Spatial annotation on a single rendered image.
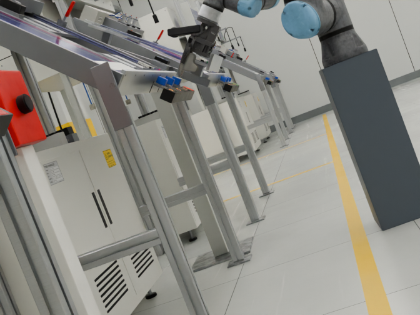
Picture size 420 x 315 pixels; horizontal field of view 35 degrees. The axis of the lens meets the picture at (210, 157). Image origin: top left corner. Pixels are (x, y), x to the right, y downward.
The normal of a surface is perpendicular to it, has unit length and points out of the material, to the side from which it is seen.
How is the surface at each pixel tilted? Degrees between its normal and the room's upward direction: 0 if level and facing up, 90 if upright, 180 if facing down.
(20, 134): 90
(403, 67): 90
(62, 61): 90
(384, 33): 90
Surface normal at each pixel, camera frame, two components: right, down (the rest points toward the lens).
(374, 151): -0.10, 0.10
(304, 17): -0.57, 0.40
